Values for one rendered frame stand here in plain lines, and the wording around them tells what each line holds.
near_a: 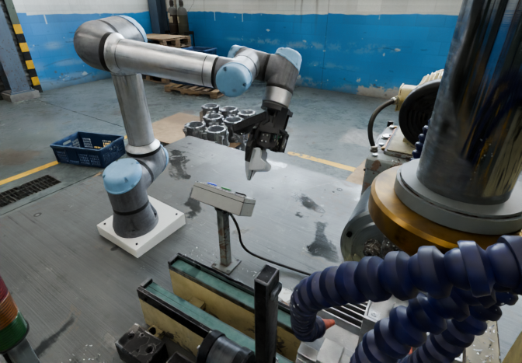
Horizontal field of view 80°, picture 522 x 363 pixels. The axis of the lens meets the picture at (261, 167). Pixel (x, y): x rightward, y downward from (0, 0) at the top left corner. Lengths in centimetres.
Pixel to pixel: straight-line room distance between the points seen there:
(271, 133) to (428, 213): 52
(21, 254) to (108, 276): 34
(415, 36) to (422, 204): 560
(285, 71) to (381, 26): 521
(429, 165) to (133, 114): 89
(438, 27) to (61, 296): 566
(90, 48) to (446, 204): 80
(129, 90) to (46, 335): 68
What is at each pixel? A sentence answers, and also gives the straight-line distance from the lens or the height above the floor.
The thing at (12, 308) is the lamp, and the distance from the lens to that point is 68.
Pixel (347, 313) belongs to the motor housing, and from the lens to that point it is 55.
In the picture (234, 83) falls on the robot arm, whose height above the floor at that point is 137.
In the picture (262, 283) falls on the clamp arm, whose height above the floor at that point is 125.
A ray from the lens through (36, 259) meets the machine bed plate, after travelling 127.
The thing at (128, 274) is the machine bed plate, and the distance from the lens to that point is 107.
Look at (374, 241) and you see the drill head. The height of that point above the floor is 108.
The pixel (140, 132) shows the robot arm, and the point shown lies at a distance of 109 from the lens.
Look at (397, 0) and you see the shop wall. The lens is 597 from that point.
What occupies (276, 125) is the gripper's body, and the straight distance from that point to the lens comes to 82.
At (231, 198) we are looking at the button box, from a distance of 82.
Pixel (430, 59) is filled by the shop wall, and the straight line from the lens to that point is 592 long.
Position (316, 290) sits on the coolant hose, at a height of 138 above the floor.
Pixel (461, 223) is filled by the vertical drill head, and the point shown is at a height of 134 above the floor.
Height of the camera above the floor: 153
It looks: 28 degrees down
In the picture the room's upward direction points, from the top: straight up
